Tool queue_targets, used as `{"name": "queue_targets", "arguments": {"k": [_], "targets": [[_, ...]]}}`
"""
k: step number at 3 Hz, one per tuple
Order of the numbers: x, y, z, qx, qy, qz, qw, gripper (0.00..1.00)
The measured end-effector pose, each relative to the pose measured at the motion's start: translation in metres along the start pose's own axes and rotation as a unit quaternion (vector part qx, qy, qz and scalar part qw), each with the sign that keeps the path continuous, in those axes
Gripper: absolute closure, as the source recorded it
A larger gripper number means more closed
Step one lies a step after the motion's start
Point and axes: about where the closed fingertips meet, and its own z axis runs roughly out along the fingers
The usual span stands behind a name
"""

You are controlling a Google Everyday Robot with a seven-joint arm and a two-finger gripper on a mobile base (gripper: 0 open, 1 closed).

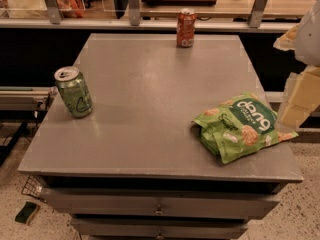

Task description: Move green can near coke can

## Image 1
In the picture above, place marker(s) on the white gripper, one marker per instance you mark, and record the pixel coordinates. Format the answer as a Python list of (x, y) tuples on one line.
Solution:
[(309, 37)]

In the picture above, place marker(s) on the green soda can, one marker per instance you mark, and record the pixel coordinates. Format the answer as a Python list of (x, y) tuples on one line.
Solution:
[(74, 91)]

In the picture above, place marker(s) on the red coke can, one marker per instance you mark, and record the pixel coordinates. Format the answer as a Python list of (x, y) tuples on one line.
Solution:
[(186, 27)]

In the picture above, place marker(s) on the green dang chips bag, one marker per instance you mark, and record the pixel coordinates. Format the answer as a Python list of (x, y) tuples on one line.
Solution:
[(239, 127)]

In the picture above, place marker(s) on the orange snack bag background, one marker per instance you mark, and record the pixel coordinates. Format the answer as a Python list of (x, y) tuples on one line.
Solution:
[(71, 8)]

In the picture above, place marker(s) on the grey upper drawer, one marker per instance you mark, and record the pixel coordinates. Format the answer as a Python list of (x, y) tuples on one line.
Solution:
[(160, 204)]

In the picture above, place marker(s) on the grey drawer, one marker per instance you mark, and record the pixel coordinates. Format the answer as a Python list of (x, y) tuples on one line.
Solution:
[(159, 229), (160, 204)]

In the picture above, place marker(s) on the grey lower drawer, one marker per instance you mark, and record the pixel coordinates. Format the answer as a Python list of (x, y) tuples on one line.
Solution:
[(159, 229)]

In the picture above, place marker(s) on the green yellow sponge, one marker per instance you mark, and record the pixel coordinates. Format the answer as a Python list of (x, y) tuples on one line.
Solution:
[(26, 214)]

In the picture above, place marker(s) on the metal rail shelf left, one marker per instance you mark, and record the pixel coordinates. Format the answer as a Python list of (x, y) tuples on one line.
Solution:
[(26, 98)]

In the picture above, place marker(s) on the wire basket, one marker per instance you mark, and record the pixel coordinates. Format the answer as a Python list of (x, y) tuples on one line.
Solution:
[(32, 188)]

